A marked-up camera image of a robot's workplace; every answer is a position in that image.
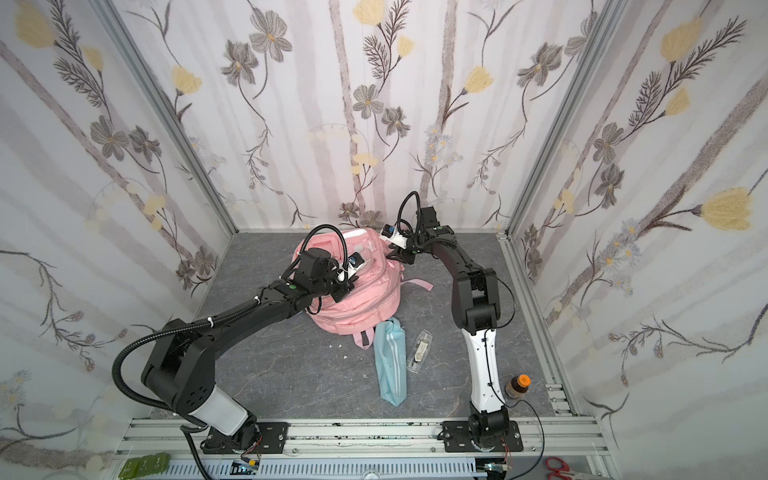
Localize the pink backpack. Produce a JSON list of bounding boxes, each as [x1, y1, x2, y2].
[[293, 228, 406, 349]]

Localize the teal pencil case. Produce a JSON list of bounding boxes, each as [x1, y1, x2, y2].
[[373, 317, 407, 406]]

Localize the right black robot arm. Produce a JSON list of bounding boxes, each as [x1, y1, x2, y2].
[[380, 191, 514, 468]]

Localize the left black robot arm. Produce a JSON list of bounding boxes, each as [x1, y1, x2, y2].
[[111, 225, 367, 457]]

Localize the clear plastic case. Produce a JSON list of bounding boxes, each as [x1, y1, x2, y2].
[[406, 329, 433, 373]]

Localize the brown bottle orange cap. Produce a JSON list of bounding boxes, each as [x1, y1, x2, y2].
[[504, 374, 532, 399]]

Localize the red scissors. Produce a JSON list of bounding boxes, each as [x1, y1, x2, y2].
[[545, 457, 573, 480]]

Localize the green circuit board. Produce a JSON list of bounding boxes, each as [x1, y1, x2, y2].
[[118, 452, 171, 480]]

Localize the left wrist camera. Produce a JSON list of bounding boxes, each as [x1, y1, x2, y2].
[[338, 252, 367, 281]]

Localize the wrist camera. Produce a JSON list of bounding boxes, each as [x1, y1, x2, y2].
[[338, 252, 367, 281], [380, 224, 408, 249]]

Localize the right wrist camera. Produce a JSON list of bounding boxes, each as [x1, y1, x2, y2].
[[380, 224, 408, 249]]

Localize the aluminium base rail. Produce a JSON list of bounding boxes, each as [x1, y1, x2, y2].
[[110, 417, 619, 480]]

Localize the white cable duct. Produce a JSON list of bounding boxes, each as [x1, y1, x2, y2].
[[152, 458, 481, 480]]

